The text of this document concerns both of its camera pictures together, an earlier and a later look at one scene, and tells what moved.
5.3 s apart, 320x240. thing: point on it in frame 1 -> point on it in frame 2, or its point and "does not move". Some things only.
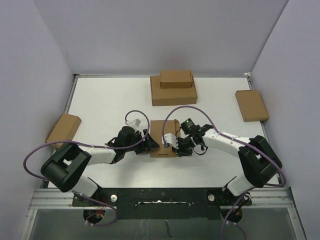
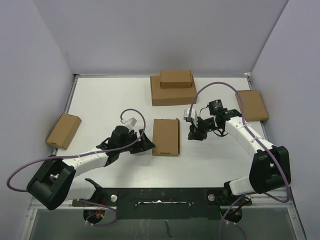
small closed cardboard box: [175, 79] does not move
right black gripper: [180, 151] -> [195, 133]
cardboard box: [158, 128] does not move
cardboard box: [64, 129] does not move
